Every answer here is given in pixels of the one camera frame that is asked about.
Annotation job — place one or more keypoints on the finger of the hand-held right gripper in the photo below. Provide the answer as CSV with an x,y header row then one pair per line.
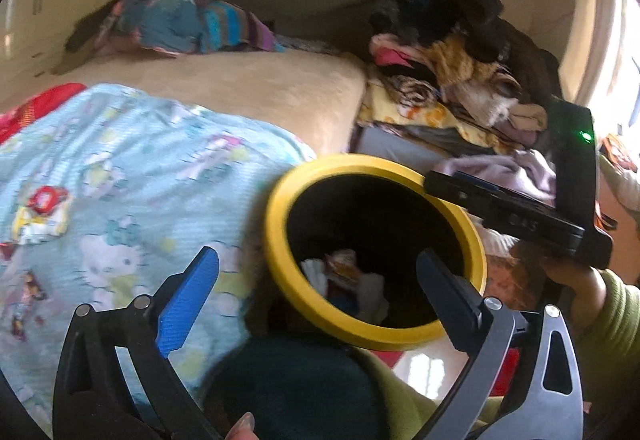
x,y
470,192

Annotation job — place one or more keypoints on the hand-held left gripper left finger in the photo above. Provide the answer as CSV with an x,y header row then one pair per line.
x,y
187,300

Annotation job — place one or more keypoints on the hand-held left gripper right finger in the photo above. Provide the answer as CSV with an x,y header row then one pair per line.
x,y
450,300

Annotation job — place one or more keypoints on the yellow rimmed black bin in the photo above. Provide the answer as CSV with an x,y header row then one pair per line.
x,y
280,240

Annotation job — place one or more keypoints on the orange white wrapper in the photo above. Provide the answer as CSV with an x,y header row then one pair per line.
x,y
345,266

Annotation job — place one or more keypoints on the person's right hand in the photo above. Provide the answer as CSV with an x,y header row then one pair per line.
x,y
570,282

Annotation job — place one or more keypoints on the person's left hand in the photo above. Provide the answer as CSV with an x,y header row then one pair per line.
x,y
242,426

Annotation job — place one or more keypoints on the pile of clothes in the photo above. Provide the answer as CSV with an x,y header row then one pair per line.
x,y
460,69

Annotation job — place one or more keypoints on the dark teal cloth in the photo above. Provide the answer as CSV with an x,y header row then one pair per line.
x,y
300,390

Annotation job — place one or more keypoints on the light blue cartoon printed blanket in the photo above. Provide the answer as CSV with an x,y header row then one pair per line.
x,y
125,159

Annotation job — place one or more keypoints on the brown chocolate bar wrapper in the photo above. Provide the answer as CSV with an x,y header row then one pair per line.
x,y
27,305

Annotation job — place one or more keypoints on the beige curtain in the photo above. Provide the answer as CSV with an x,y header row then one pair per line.
x,y
595,19

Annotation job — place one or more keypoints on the yellow snack wrapper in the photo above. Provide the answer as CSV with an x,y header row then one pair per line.
x,y
37,228

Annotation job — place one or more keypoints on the beige bed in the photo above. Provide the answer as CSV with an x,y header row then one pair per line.
x,y
250,89

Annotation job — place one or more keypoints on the red blanket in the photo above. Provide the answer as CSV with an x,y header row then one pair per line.
x,y
35,107

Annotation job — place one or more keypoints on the colourful quilt pile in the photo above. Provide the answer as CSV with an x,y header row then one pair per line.
x,y
170,19

